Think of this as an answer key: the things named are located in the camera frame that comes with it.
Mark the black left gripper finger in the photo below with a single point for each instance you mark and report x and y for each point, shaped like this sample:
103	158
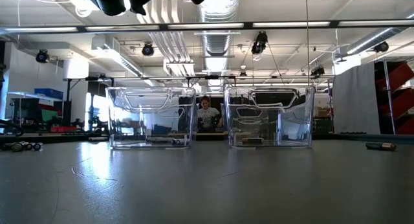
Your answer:
111	2
140	0

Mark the clear plastic bin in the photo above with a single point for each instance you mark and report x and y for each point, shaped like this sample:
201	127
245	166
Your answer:
271	143
148	144

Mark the black ceiling spotlight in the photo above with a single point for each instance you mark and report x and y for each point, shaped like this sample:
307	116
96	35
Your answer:
381	47
42	56
260	42
148	50
318	72

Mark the blue storage crate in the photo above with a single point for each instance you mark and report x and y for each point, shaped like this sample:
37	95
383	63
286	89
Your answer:
48	94

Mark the white table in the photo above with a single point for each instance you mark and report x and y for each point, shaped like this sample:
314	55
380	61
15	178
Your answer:
32	95

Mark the black partition panel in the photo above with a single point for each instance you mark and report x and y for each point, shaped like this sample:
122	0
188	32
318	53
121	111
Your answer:
218	102

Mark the green box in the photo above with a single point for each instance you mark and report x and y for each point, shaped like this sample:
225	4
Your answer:
48	115

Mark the person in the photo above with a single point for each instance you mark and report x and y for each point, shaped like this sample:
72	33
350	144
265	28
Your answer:
208	115

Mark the red tray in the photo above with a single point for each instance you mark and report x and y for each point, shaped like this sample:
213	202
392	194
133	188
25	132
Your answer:
63	129

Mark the small grey tube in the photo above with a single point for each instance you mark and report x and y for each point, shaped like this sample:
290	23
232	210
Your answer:
98	139

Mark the red shelf rack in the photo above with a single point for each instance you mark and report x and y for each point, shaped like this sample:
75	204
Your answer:
402	101

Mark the silver ceiling duct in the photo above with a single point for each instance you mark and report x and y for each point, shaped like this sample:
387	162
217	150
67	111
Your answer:
216	42

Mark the black aluminium table frame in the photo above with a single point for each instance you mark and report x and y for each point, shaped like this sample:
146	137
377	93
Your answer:
58	138

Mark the black overhead frame bar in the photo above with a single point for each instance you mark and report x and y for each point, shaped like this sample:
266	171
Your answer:
334	23

